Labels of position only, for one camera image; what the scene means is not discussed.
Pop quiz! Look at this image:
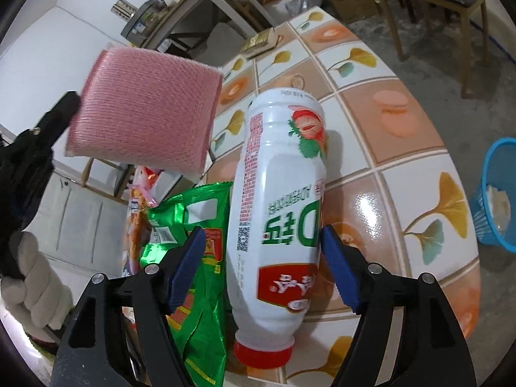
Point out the white door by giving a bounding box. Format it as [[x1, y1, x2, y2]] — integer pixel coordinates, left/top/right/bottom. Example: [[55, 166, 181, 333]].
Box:
[[24, 145, 186, 279]]

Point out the grey side table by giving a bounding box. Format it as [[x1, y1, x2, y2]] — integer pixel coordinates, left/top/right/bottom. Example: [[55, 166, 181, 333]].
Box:
[[141, 0, 279, 53]]

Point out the tiled pattern dining table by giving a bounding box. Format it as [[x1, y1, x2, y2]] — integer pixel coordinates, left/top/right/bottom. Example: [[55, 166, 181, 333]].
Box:
[[121, 8, 482, 387]]

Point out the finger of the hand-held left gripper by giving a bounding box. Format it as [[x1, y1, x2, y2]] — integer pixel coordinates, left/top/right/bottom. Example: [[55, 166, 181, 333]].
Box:
[[16, 91, 81, 152]]

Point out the green snack bag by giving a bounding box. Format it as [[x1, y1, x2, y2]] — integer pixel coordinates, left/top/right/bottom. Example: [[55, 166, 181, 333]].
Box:
[[139, 181, 234, 387]]

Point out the metal utensil holder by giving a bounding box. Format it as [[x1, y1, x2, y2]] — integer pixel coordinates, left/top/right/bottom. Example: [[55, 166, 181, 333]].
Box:
[[112, 0, 140, 19]]

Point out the blue plastic wastebasket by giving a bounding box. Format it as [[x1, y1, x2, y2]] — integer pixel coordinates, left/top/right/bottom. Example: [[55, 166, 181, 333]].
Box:
[[468, 138, 516, 255]]

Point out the white bottle with red cap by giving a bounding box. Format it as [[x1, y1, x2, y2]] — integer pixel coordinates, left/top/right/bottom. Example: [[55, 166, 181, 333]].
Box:
[[225, 89, 328, 369]]

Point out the pink mesh sponge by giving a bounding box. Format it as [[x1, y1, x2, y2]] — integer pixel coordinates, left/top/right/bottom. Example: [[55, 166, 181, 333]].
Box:
[[65, 46, 223, 174]]

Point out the person's left hand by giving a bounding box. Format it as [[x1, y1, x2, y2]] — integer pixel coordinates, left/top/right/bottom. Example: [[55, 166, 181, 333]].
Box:
[[0, 229, 74, 331]]

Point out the grey rice cooker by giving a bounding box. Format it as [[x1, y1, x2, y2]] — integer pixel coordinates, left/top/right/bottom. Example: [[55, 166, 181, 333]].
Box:
[[121, 0, 170, 45]]

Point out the orange pink snack bag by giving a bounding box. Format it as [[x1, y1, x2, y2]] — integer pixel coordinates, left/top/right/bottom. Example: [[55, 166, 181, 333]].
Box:
[[121, 165, 170, 279]]

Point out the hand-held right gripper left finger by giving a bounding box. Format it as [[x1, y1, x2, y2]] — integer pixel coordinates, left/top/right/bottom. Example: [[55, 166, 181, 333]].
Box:
[[52, 227, 208, 387]]

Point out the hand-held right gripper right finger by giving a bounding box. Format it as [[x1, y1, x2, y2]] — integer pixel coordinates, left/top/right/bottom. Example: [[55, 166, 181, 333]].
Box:
[[320, 225, 478, 387]]

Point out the gold box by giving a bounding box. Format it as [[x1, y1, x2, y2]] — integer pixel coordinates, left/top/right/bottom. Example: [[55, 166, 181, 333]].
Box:
[[241, 28, 283, 58]]

